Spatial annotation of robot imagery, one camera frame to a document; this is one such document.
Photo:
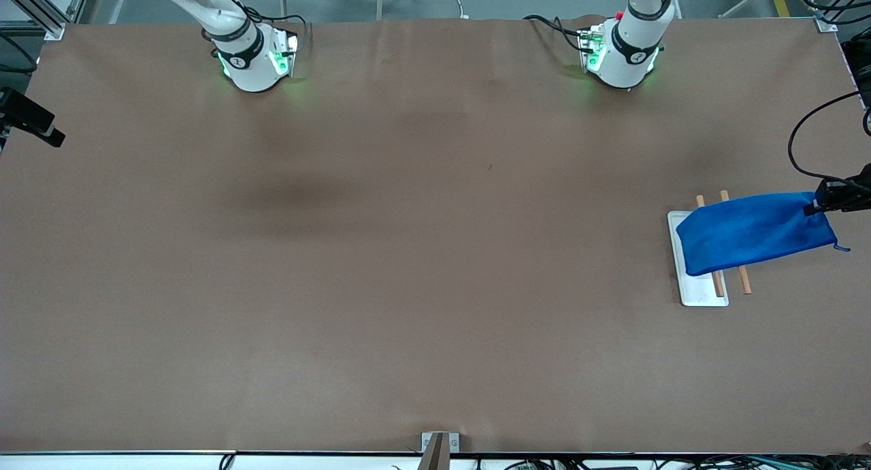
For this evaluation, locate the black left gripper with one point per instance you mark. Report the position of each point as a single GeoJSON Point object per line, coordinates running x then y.
{"type": "Point", "coordinates": [846, 194]}

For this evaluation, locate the blue microfibre towel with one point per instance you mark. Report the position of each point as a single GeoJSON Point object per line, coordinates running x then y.
{"type": "Point", "coordinates": [748, 235]}

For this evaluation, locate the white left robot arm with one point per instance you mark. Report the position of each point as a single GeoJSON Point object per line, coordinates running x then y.
{"type": "Point", "coordinates": [629, 55]}

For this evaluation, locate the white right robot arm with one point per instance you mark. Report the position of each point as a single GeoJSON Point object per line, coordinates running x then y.
{"type": "Point", "coordinates": [252, 69]}

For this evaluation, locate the white rack with wooden bars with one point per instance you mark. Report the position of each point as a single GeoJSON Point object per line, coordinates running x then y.
{"type": "Point", "coordinates": [701, 290]}

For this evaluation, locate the brown paper table cover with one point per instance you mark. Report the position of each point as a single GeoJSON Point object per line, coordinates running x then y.
{"type": "Point", "coordinates": [435, 320]}

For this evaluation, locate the aluminium profile frame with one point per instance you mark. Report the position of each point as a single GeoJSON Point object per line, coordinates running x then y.
{"type": "Point", "coordinates": [41, 18]}

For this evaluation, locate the grey metal mounting bracket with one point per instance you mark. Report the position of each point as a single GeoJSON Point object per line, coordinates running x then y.
{"type": "Point", "coordinates": [454, 443]}

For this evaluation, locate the brown camera mount post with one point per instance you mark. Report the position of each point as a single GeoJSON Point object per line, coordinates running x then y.
{"type": "Point", "coordinates": [434, 456]}

